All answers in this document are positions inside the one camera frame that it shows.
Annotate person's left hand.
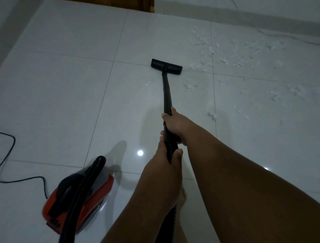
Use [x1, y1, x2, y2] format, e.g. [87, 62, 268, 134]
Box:
[139, 140, 183, 209]

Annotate person's right hand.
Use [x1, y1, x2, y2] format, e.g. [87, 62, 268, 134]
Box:
[160, 107, 198, 147]

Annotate black vacuum wand with nozzle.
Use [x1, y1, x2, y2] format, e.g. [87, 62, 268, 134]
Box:
[150, 58, 183, 165]

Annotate white paper scraps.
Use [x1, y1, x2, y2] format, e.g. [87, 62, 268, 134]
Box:
[184, 26, 308, 120]

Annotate red vacuum cleaner body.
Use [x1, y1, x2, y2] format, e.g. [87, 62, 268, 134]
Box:
[42, 166, 115, 236]

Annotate black corrugated vacuum hose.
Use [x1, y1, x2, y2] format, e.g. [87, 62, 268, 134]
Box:
[58, 156, 178, 243]

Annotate person's right forearm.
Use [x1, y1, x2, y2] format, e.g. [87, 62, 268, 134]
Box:
[185, 128, 320, 243]

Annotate person's right foot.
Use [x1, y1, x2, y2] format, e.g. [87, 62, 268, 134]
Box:
[174, 188, 187, 243]

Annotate brown wooden door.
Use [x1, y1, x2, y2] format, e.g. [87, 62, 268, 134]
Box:
[67, 0, 155, 13]

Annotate black power cable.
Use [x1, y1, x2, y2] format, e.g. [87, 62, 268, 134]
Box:
[0, 132, 48, 200]

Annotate thin white cable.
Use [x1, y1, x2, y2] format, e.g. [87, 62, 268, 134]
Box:
[230, 0, 320, 47]

